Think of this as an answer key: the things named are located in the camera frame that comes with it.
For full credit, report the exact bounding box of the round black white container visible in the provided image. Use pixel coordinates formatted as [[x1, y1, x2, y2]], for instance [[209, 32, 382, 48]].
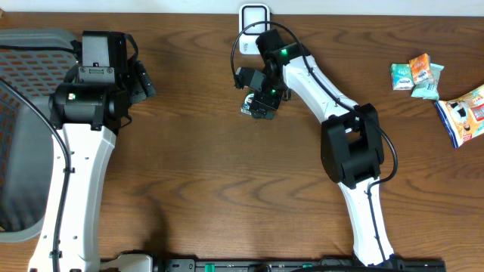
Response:
[[240, 91, 254, 116]]

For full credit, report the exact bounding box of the teal gum box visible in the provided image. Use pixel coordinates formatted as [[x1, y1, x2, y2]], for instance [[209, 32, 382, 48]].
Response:
[[390, 63, 414, 91]]

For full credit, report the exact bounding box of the orange snack packet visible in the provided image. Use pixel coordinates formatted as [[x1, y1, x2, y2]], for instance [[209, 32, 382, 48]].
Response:
[[409, 54, 434, 85]]

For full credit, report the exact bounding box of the teal small snack packet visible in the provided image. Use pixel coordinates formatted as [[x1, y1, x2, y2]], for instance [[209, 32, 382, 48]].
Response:
[[411, 63, 445, 100]]

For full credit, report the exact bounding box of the cream snack bag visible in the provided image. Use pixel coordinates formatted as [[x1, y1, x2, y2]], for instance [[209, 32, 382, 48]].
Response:
[[434, 85, 483, 148]]

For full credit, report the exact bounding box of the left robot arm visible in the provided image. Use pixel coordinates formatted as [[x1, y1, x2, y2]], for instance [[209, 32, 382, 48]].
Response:
[[28, 31, 156, 271]]

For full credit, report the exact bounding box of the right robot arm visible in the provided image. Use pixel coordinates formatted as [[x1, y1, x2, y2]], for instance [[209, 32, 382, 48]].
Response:
[[234, 29, 394, 267]]

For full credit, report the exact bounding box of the white barcode scanner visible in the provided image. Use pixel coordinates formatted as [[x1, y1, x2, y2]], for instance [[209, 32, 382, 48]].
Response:
[[238, 3, 271, 55]]

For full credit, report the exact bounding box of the grey plastic shopping basket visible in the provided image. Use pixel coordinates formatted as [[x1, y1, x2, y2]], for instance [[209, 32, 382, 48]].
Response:
[[1, 29, 79, 243]]

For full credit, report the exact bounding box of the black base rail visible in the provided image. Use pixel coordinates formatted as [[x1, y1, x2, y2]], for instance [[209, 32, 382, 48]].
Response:
[[101, 258, 447, 272]]

